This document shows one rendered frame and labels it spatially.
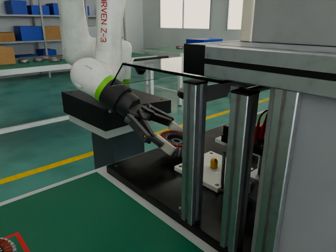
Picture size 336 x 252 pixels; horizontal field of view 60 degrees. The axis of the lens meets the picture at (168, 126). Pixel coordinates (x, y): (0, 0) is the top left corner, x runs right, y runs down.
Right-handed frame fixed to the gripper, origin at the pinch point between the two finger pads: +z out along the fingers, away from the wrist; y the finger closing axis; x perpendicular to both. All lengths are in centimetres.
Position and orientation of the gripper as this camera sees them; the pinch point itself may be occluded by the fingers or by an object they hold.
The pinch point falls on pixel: (176, 140)
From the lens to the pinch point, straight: 87.1
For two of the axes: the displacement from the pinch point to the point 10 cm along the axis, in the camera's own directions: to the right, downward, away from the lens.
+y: -3.9, 3.2, -8.6
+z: 8.0, 5.9, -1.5
